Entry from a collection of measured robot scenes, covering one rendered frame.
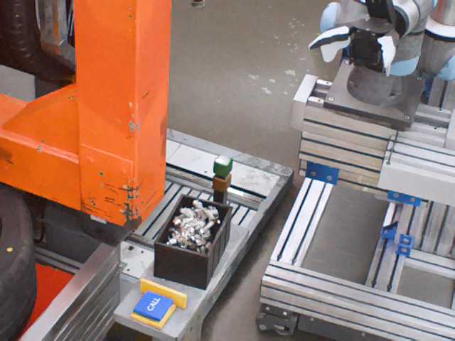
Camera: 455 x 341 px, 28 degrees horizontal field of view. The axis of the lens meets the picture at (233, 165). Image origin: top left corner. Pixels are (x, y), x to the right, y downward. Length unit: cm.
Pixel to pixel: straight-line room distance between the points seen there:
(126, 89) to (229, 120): 158
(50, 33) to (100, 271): 67
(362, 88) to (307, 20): 208
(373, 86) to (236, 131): 134
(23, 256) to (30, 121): 33
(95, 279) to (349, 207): 92
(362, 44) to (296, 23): 258
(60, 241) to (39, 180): 46
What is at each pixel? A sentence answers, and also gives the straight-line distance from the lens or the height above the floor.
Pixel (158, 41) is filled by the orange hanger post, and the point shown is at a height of 102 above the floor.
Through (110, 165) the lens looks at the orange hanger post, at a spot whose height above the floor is 71.
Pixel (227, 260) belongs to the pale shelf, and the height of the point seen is 45.
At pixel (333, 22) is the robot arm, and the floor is 113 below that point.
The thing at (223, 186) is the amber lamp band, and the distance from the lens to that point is 235.
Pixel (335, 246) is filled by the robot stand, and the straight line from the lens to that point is 280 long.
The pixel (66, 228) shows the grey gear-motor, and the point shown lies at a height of 23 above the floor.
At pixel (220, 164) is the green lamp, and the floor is 66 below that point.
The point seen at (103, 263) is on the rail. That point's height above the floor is 39.
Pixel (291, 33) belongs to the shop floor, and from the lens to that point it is 424.
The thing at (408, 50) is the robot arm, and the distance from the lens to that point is 194.
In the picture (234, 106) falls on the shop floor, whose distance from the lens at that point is 369.
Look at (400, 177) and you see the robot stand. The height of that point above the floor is 71.
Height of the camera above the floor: 207
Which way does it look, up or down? 38 degrees down
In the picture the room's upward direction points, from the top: 5 degrees clockwise
